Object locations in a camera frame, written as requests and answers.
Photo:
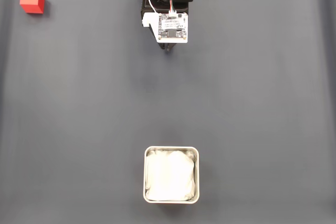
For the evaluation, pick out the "white square metal box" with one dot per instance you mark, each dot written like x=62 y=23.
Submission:
x=145 y=174

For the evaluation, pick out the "dark table mat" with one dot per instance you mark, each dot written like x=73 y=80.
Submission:
x=236 y=90

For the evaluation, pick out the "white crumpled tissue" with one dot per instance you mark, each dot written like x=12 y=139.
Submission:
x=170 y=176

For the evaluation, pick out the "white camera circuit board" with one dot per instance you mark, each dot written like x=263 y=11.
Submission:
x=170 y=33

